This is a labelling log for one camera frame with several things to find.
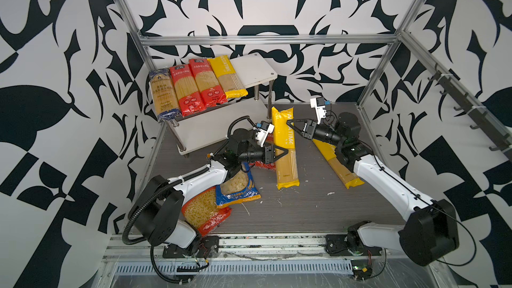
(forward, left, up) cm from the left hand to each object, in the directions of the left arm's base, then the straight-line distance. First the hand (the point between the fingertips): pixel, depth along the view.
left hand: (286, 147), depth 74 cm
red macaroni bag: (-15, +33, -20) cm, 41 cm away
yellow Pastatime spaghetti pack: (-6, 0, -5) cm, 8 cm away
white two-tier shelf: (+28, +35, -20) cm, 49 cm away
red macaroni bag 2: (+5, +9, -21) cm, 24 cm away
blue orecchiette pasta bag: (-9, +14, -21) cm, 27 cm away
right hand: (+5, 0, +9) cm, 10 cm away
